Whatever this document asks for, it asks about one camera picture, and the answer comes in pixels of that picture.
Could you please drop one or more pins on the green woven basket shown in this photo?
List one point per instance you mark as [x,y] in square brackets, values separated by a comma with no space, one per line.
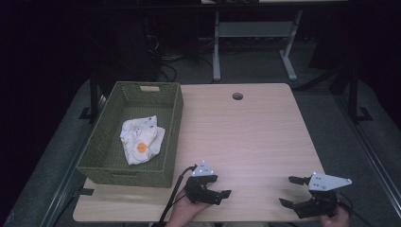
[107,148]

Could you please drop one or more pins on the grey metal desk frame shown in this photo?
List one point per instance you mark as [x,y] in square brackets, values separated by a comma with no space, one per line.
[252,30]

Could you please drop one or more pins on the person's right hand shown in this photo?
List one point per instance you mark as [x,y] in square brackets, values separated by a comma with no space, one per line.
[335,219]

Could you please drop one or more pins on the black metal stand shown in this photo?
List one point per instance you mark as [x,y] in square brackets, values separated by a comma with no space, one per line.
[93,94]
[354,94]

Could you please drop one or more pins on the person's left hand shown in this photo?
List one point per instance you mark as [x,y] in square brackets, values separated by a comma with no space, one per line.
[184,211]

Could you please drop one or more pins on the black table clamp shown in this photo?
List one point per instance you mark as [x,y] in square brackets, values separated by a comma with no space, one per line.
[84,191]

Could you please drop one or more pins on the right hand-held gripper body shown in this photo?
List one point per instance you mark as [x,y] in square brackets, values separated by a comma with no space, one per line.
[318,195]

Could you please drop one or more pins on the white cloth with orange print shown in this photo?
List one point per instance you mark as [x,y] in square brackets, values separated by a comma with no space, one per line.
[140,143]

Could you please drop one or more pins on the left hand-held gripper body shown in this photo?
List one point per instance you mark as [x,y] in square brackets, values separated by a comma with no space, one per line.
[198,189]

